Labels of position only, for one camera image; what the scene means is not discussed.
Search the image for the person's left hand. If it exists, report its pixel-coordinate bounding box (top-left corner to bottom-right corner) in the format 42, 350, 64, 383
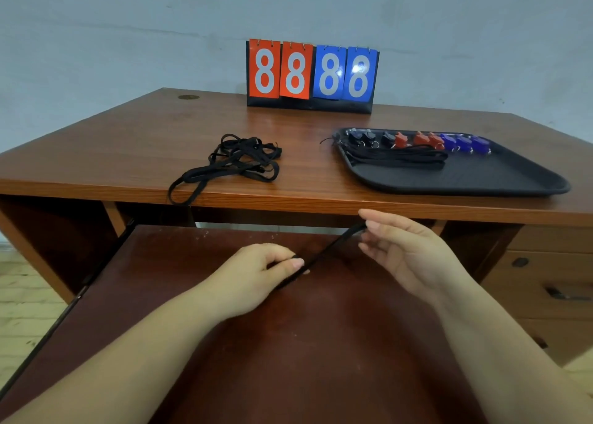
199, 243, 310, 323

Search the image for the person's right hand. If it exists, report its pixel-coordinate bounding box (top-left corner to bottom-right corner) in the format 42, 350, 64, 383
358, 209, 469, 307

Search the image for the black lanyard strap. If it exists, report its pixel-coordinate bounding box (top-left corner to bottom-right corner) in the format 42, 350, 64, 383
271, 222, 369, 291

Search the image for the person's right forearm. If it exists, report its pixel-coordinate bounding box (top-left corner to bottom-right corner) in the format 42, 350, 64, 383
436, 275, 593, 424

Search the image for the person's left forearm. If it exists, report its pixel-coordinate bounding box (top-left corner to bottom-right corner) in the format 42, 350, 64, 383
0, 284, 224, 424

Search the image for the black plastic tray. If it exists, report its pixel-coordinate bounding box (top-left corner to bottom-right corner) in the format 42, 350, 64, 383
333, 128, 571, 196

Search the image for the red and blue flip scoreboard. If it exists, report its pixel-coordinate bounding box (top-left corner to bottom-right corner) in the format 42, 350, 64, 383
246, 39, 381, 114

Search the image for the wooden desk drawer with lock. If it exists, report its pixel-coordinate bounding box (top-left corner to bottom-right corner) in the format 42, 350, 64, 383
481, 250, 593, 321

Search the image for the brown wooden desk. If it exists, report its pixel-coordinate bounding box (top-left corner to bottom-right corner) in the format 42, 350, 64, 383
0, 88, 593, 368

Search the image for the plain wooden desk drawer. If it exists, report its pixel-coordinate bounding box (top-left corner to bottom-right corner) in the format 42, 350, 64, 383
518, 318, 593, 368

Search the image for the bundle of black whistle lanyards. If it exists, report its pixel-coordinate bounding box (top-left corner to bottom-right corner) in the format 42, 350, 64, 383
320, 136, 449, 169

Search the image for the pile of black lanyards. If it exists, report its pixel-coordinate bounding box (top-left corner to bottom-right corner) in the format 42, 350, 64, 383
168, 134, 283, 206

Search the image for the dark metal drawer handle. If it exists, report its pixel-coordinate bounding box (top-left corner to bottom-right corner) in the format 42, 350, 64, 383
545, 287, 593, 301

